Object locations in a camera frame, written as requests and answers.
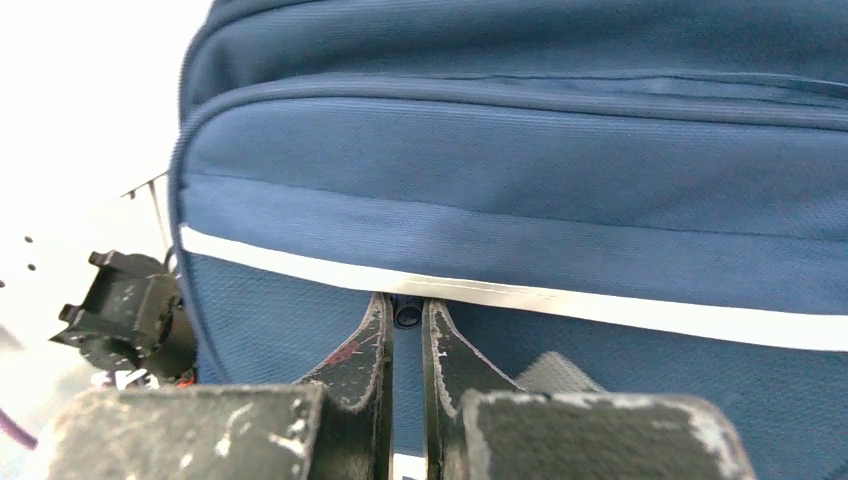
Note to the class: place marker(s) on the navy blue student backpack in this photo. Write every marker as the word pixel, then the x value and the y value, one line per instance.
pixel 654 190

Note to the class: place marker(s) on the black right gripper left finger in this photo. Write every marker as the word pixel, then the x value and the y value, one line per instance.
pixel 333 423

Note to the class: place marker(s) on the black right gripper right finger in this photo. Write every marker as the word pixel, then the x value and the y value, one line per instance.
pixel 482 425

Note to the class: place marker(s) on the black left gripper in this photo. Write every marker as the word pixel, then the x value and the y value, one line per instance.
pixel 132 318

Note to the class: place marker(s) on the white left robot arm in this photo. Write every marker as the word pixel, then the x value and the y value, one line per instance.
pixel 44 266

